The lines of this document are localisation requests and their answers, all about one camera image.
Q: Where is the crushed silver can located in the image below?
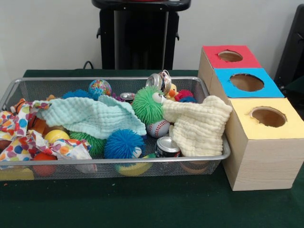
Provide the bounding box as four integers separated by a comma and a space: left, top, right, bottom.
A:
146, 70, 172, 94

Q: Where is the cream knitted cloth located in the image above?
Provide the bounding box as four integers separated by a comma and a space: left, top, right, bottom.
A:
162, 95, 234, 157

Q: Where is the dark green spiky ball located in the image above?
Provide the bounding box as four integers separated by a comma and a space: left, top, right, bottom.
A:
70, 131, 107, 157

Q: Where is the black labelled silver can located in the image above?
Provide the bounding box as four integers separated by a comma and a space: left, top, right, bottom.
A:
156, 136, 181, 158

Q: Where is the small globe ball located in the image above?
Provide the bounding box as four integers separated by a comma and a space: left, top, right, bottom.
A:
88, 79, 113, 98

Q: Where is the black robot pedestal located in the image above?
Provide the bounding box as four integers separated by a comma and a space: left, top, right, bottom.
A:
92, 0, 191, 71

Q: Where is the yellow smooth ball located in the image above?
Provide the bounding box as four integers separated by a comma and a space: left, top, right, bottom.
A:
44, 129, 71, 144

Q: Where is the black upright panel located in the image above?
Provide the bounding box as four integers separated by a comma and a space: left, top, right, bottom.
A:
275, 4, 304, 95

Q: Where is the polka dot colourful cloth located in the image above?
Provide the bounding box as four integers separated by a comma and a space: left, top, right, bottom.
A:
0, 100, 92, 162

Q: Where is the green spiky rubber ball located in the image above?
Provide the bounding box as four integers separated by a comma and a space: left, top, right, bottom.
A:
131, 85, 168, 125

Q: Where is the wooden box with three holes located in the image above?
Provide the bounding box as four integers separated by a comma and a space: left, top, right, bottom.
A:
197, 45, 304, 191

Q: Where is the red orange smooth ball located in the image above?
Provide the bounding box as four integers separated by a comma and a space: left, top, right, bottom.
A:
31, 152, 57, 177

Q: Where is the mint green fuzzy cloth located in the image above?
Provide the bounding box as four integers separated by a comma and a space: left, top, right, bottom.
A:
37, 96, 147, 139

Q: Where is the white baseball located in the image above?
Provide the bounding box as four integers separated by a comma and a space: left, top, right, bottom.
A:
146, 119, 171, 139

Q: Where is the dark green side table cloth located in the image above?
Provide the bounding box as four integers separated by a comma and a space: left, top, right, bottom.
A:
284, 75, 304, 95

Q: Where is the shallow wire mesh bin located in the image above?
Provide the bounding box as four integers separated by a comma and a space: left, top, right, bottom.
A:
0, 76, 231, 180

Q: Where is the blue spiky rubber ball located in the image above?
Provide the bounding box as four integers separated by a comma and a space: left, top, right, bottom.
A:
104, 129, 146, 160

